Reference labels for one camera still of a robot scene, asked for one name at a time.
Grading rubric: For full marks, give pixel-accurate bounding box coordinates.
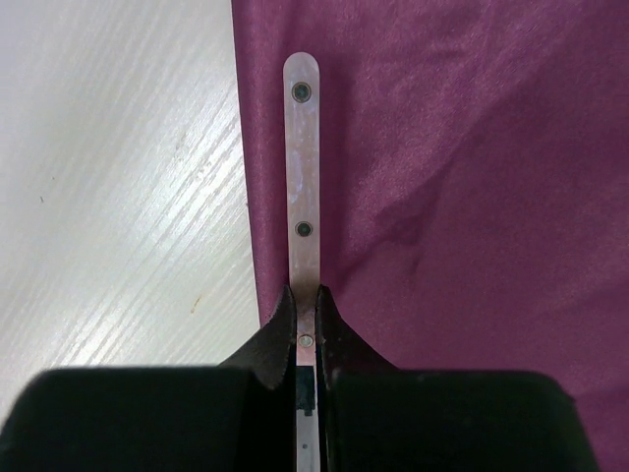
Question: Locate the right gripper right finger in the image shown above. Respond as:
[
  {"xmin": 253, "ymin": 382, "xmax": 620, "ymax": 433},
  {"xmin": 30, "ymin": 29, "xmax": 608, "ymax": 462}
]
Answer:
[{"xmin": 315, "ymin": 286, "xmax": 600, "ymax": 471}]

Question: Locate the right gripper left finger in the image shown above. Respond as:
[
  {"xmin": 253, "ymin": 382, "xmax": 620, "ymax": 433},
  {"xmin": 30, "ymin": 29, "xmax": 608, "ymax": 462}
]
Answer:
[{"xmin": 1, "ymin": 289, "xmax": 296, "ymax": 471}]

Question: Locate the purple cloth napkin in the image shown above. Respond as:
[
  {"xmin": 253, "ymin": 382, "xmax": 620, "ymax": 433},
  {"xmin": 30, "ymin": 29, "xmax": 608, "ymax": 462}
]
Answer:
[{"xmin": 232, "ymin": 1, "xmax": 628, "ymax": 471}]

